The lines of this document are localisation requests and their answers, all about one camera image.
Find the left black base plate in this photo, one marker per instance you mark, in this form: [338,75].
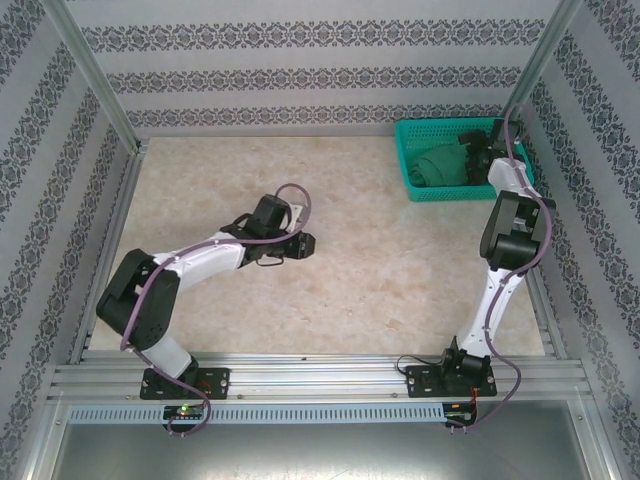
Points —
[217,382]

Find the aluminium side rail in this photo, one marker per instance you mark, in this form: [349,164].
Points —
[131,170]
[547,325]

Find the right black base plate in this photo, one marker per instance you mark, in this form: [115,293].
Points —
[420,382]

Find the aluminium frame post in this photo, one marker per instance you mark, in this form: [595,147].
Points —
[95,75]
[545,50]

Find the right aluminium frame post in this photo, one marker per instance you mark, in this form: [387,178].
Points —
[545,50]

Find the right aluminium side rail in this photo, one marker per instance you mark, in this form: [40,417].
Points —
[547,325]

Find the aluminium mounting rail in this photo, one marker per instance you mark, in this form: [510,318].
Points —
[320,375]

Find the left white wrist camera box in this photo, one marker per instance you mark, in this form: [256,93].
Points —
[297,215]

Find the left aluminium frame post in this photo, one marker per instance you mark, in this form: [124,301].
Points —
[95,75]

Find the green long pants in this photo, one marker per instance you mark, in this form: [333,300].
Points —
[440,167]

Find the left aluminium side rail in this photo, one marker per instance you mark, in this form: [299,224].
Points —
[131,170]

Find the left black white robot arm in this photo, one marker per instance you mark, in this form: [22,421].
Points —
[140,310]

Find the teal plastic basket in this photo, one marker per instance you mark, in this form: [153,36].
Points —
[425,132]

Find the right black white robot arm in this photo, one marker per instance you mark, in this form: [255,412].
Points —
[510,240]

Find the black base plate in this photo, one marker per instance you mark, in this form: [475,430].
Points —
[420,382]
[217,382]

